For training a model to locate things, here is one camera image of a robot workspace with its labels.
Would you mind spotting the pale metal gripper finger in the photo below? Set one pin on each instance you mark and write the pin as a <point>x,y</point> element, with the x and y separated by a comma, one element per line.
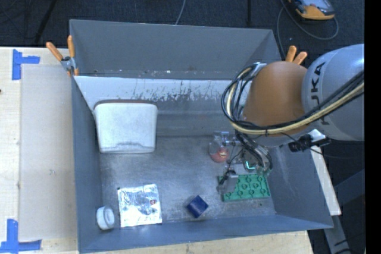
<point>227,183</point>
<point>221,138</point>

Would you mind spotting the orange-red toy fruit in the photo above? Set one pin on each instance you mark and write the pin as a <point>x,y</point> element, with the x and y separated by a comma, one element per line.
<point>219,155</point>

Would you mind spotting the green studded flat plate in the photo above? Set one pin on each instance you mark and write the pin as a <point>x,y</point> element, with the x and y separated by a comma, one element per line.
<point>253,187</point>

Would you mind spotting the dark blue cube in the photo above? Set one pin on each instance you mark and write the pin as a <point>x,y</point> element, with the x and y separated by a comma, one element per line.
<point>197,206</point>

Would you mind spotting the grey metal bin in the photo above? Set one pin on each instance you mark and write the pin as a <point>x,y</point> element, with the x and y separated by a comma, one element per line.
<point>178,166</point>

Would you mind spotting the silver foil packet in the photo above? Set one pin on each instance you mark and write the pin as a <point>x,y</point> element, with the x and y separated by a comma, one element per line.
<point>139,205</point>

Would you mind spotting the white plastic tub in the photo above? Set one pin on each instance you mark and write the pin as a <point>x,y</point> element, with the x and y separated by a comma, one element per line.
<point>126,128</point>

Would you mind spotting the white tape roll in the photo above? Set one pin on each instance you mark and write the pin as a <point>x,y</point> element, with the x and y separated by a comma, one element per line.
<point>104,217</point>

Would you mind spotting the pale wood flat board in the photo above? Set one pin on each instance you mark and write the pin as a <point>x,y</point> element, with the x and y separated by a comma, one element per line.
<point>44,142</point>

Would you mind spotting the black cylinder on white bracket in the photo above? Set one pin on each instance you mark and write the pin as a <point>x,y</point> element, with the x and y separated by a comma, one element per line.
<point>302,144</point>

